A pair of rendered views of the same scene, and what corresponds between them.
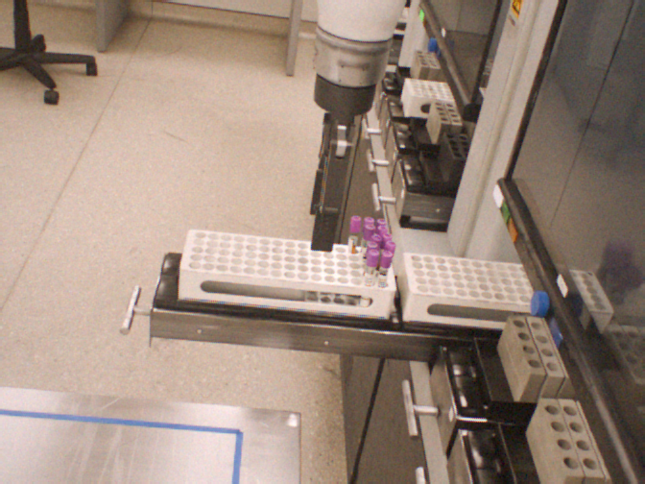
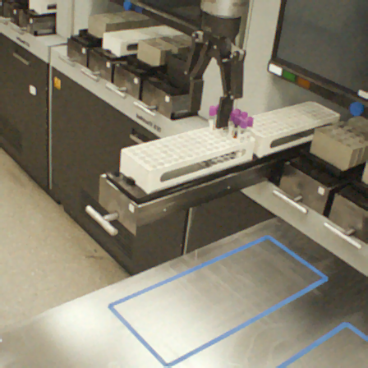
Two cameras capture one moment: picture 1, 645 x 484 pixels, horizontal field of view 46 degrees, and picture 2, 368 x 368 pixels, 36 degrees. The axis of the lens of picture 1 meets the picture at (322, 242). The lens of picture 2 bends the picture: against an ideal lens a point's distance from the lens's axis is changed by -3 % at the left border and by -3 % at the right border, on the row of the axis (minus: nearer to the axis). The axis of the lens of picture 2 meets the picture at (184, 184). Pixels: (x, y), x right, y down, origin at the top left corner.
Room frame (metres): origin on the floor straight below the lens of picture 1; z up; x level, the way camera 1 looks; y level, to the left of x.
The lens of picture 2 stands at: (-0.01, 0.70, 1.42)
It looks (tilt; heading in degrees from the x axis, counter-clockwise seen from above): 31 degrees down; 324
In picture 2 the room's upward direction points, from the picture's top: 7 degrees clockwise
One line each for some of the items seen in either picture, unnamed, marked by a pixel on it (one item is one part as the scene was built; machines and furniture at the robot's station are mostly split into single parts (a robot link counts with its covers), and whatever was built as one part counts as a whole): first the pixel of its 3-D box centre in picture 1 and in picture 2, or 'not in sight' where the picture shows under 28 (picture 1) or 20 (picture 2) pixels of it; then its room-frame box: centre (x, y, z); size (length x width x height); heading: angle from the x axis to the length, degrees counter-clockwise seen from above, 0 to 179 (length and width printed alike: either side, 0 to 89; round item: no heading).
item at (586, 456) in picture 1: (571, 454); not in sight; (0.62, -0.32, 0.85); 0.12 x 0.02 x 0.06; 6
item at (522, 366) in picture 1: (519, 360); (333, 149); (0.77, -0.28, 0.85); 0.12 x 0.02 x 0.06; 7
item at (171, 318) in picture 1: (374, 315); (232, 164); (0.90, -0.09, 0.78); 0.73 x 0.14 x 0.09; 97
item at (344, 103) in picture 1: (341, 109); (219, 35); (0.88, 0.00, 1.10); 0.08 x 0.07 x 0.09; 7
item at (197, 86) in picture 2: (322, 193); (195, 96); (0.93, 0.01, 0.95); 0.03 x 0.01 x 0.07; 97
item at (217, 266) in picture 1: (287, 277); (190, 157); (0.88, 0.04, 0.83); 0.30 x 0.10 x 0.06; 97
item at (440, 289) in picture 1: (500, 299); (287, 129); (0.92, -0.27, 0.83); 0.30 x 0.10 x 0.06; 97
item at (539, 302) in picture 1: (539, 303); (356, 108); (0.71, -0.26, 0.98); 0.03 x 0.01 x 0.03; 7
